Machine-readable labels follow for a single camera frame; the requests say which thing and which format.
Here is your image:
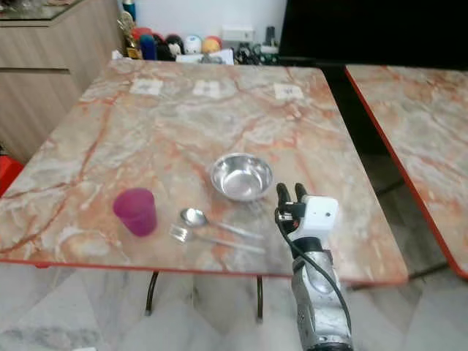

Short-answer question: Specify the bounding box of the stainless steel bowl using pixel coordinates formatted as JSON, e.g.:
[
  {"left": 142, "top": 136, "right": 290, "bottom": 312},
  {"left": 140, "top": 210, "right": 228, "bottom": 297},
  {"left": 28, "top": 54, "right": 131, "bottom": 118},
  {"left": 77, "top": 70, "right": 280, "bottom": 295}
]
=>
[{"left": 210, "top": 152, "right": 274, "bottom": 203}]

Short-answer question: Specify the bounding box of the stainless steel fork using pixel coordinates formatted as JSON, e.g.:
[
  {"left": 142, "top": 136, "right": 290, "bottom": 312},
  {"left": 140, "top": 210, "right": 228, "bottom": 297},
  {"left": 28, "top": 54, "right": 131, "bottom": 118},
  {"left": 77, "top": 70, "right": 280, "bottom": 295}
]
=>
[{"left": 169, "top": 224, "right": 267, "bottom": 256}]

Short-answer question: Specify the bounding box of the black metal table leg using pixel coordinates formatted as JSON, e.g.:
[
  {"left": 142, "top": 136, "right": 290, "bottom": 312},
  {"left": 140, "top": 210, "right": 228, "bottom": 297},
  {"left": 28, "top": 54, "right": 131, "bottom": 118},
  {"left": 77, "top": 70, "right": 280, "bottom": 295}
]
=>
[
  {"left": 146, "top": 270, "right": 162, "bottom": 317},
  {"left": 254, "top": 275, "right": 266, "bottom": 323}
]

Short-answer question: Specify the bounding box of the stainless steel spoon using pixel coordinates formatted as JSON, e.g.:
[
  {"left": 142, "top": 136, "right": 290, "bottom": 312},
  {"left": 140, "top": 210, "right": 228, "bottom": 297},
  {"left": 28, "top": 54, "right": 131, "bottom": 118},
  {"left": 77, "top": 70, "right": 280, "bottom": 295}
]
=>
[{"left": 180, "top": 208, "right": 265, "bottom": 241}]

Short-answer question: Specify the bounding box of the white paper label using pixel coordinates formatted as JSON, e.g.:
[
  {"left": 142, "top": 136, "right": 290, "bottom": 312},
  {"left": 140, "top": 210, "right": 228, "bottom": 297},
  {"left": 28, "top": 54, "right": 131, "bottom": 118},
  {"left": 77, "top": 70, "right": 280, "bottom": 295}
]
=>
[
  {"left": 192, "top": 79, "right": 222, "bottom": 99},
  {"left": 129, "top": 78, "right": 164, "bottom": 97},
  {"left": 273, "top": 82, "right": 306, "bottom": 101}
]

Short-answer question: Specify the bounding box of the red plastic stool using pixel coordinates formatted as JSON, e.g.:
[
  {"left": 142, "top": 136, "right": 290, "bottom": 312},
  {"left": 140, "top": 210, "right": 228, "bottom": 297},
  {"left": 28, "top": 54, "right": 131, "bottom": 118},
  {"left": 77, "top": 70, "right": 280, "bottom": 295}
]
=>
[{"left": 0, "top": 154, "right": 25, "bottom": 198}]

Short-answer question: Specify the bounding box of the purple plastic cup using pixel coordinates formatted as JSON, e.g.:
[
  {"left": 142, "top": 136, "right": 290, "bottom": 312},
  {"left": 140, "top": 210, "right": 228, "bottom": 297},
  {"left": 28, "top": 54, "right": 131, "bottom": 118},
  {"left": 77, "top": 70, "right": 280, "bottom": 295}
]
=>
[{"left": 113, "top": 186, "right": 159, "bottom": 238}]

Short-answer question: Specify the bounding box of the orange round toy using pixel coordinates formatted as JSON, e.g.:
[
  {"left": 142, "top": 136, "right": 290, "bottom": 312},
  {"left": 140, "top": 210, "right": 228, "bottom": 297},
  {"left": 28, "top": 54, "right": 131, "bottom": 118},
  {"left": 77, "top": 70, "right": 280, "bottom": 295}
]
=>
[{"left": 201, "top": 35, "right": 223, "bottom": 55}]

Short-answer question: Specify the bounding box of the white socket box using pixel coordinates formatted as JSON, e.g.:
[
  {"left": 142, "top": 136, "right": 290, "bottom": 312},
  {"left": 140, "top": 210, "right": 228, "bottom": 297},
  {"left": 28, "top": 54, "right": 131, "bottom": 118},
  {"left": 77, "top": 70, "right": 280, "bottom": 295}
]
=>
[{"left": 221, "top": 26, "right": 256, "bottom": 44}]

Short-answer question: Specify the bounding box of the white round toy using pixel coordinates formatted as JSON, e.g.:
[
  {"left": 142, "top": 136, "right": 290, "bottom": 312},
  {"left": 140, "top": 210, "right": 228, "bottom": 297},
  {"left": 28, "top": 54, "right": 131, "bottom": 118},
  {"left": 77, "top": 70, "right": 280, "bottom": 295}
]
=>
[{"left": 184, "top": 34, "right": 203, "bottom": 56}]

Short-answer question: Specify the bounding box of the black television screen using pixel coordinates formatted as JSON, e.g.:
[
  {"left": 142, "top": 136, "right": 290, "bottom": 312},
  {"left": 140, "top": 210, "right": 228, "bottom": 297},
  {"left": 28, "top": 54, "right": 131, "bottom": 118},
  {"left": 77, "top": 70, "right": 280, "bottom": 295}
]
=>
[{"left": 277, "top": 0, "right": 468, "bottom": 68}]

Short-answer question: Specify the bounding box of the black round toy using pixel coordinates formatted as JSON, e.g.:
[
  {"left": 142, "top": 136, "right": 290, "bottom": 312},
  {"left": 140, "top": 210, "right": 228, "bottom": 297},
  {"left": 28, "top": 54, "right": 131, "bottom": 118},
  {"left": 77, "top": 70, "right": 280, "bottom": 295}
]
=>
[{"left": 164, "top": 34, "right": 186, "bottom": 60}]

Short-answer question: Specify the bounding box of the blue cup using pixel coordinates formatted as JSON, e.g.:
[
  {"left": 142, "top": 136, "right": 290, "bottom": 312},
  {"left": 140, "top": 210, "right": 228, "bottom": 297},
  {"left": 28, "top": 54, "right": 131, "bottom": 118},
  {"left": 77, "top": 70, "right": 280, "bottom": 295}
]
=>
[{"left": 140, "top": 34, "right": 159, "bottom": 61}]

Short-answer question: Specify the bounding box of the light wooden cabinet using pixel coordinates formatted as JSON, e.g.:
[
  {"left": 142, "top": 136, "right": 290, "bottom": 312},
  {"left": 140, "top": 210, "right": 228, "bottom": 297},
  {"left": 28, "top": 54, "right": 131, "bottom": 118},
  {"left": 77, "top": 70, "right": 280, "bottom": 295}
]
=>
[{"left": 0, "top": 0, "right": 122, "bottom": 165}]

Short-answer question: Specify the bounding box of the gold trophy figure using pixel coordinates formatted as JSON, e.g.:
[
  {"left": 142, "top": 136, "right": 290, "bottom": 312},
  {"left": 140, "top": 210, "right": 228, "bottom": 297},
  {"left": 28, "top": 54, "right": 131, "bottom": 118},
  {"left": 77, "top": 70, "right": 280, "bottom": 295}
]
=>
[{"left": 116, "top": 10, "right": 142, "bottom": 59}]

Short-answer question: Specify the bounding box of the blue bottle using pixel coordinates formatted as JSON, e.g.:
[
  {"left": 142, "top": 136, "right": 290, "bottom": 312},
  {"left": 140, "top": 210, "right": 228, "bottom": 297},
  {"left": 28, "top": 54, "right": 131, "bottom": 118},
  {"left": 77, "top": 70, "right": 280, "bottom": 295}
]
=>
[{"left": 122, "top": 0, "right": 137, "bottom": 22}]

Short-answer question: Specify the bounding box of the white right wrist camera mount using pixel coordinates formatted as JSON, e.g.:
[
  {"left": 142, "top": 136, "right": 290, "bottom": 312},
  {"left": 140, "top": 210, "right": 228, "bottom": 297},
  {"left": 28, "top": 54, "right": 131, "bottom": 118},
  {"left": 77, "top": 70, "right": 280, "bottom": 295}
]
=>
[{"left": 295, "top": 195, "right": 340, "bottom": 241}]

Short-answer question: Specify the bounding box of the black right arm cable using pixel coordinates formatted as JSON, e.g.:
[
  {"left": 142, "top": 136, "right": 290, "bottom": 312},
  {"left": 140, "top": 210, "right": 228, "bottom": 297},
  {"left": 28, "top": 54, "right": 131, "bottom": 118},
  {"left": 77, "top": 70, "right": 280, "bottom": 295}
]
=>
[{"left": 275, "top": 206, "right": 353, "bottom": 330}]

